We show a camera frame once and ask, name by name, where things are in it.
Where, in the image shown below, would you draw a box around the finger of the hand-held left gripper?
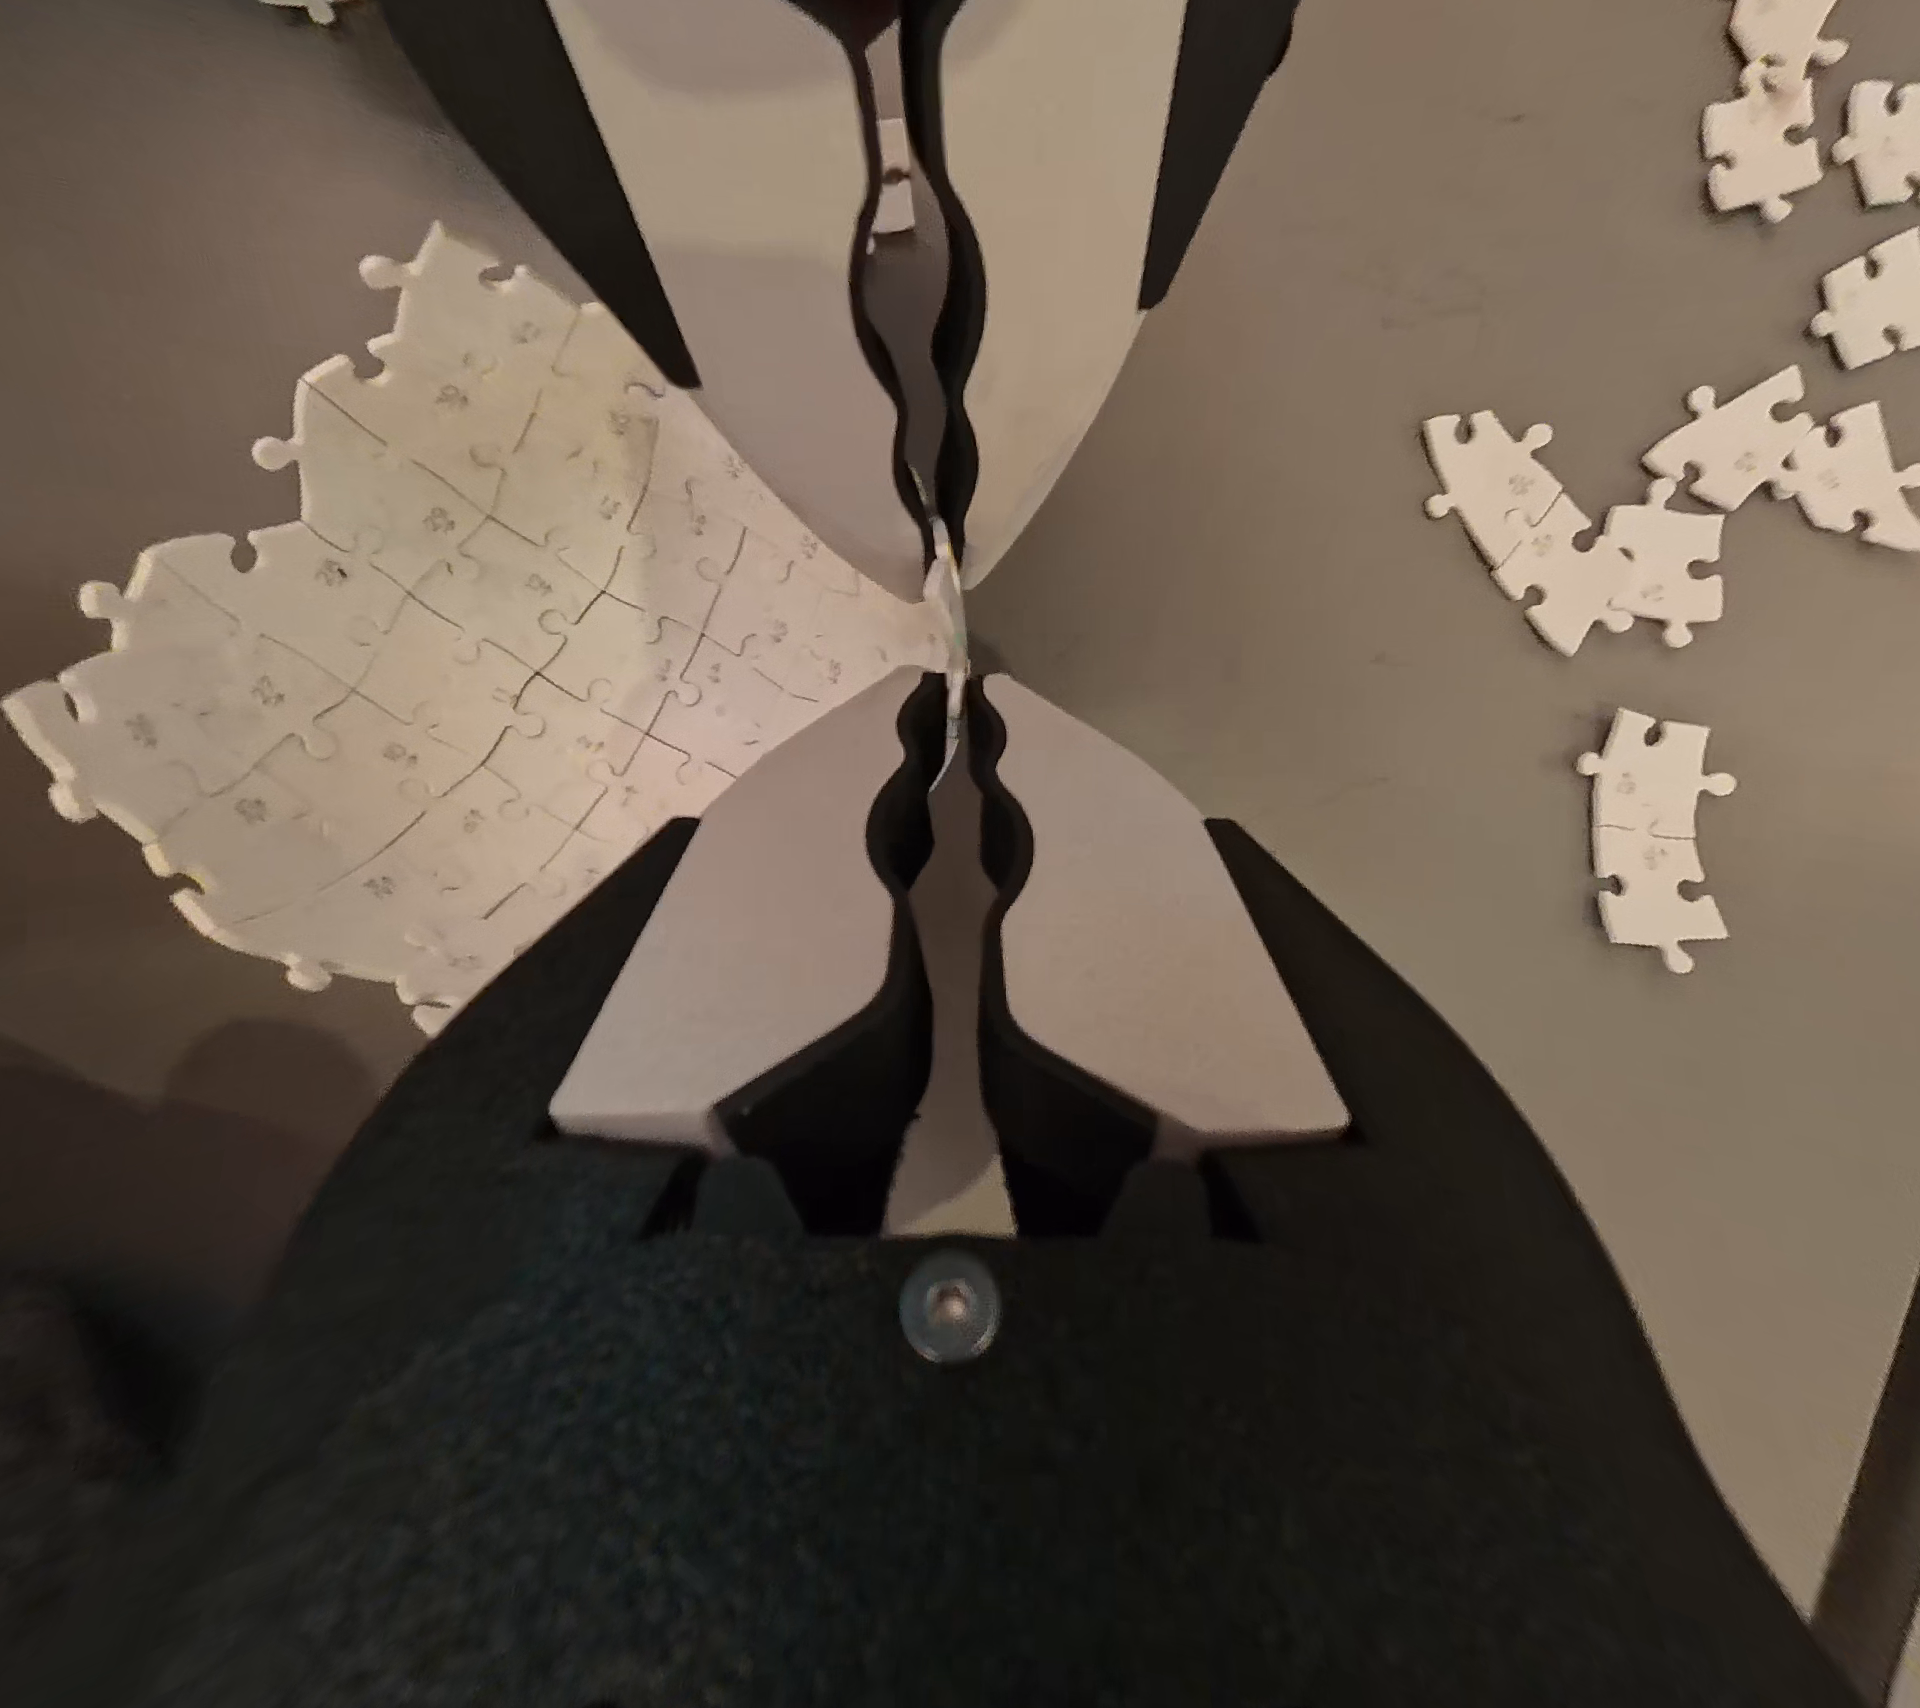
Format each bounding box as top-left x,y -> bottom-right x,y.
528,0 -> 962,612
900,0 -> 1206,592

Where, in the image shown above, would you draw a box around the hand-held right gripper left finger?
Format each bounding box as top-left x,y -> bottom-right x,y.
546,669 -> 944,1237

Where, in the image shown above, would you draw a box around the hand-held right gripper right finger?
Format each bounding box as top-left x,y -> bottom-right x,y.
972,672 -> 1356,1237

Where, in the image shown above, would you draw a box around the partly built white puzzle ball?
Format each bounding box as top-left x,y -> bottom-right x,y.
0,221 -> 978,1037

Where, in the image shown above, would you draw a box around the puzzle pieces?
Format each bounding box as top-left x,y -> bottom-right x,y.
1422,0 -> 1920,975

